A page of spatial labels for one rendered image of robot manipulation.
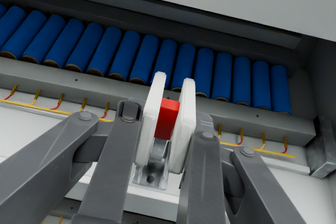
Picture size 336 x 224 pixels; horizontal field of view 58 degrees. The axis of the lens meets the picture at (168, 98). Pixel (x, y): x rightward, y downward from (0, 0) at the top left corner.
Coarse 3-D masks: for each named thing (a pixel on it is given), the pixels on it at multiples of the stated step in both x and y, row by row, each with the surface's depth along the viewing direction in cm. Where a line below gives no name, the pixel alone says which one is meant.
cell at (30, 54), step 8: (56, 16) 32; (48, 24) 31; (56, 24) 31; (64, 24) 32; (40, 32) 30; (48, 32) 30; (56, 32) 31; (32, 40) 29; (40, 40) 29; (48, 40) 30; (32, 48) 28; (40, 48) 29; (48, 48) 30; (24, 56) 28; (32, 56) 28; (40, 56) 29; (40, 64) 29
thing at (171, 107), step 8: (160, 104) 18; (168, 104) 18; (176, 104) 18; (160, 112) 18; (168, 112) 18; (176, 112) 18; (160, 120) 19; (168, 120) 19; (160, 128) 20; (168, 128) 19; (160, 136) 20; (168, 136) 20; (152, 144) 22; (160, 144) 22; (152, 152) 23; (160, 152) 22; (160, 160) 23
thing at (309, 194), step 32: (96, 0) 33; (128, 0) 33; (256, 32) 33; (288, 32) 33; (320, 64) 33; (32, 96) 28; (320, 96) 32; (0, 128) 25; (32, 128) 26; (320, 128) 27; (0, 160) 24; (288, 160) 28; (320, 160) 26; (128, 192) 24; (160, 192) 24; (288, 192) 26; (320, 192) 26
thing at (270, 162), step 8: (0, 96) 26; (0, 104) 26; (8, 104) 26; (16, 104) 26; (32, 104) 26; (32, 112) 26; (40, 112) 26; (48, 112) 26; (56, 112) 26; (264, 160) 27; (272, 160) 27; (280, 160) 27; (280, 168) 27; (288, 168) 27; (296, 168) 27; (304, 168) 27
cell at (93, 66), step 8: (104, 32) 32; (112, 32) 32; (120, 32) 32; (104, 40) 31; (112, 40) 31; (104, 48) 30; (112, 48) 31; (96, 56) 29; (104, 56) 29; (112, 56) 31; (96, 64) 29; (104, 64) 29; (104, 72) 29
